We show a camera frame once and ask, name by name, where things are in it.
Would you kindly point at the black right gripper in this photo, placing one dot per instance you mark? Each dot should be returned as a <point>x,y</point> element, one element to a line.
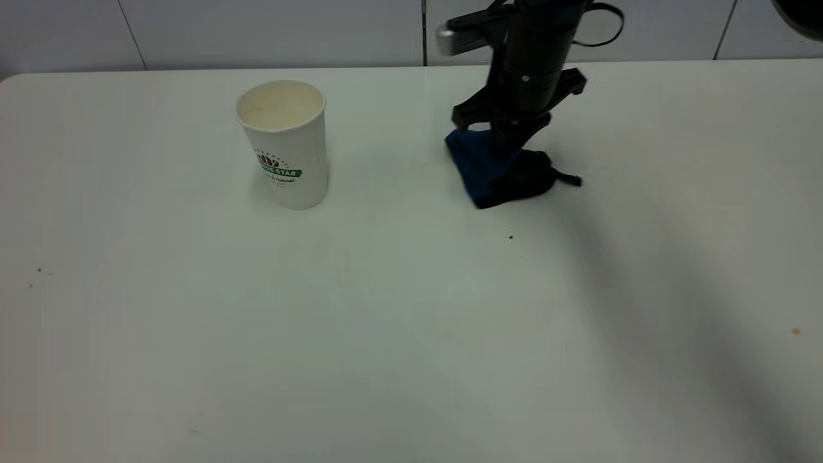
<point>527,83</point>

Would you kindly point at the blue cloth with black trim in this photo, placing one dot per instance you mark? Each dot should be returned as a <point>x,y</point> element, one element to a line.
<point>488,177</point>

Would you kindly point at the white paper coffee cup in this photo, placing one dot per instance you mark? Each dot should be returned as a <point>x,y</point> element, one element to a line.
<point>286,148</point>

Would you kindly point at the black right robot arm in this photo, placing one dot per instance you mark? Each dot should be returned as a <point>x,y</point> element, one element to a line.
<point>546,13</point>

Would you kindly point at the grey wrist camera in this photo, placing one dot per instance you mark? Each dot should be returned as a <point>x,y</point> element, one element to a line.
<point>469,32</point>

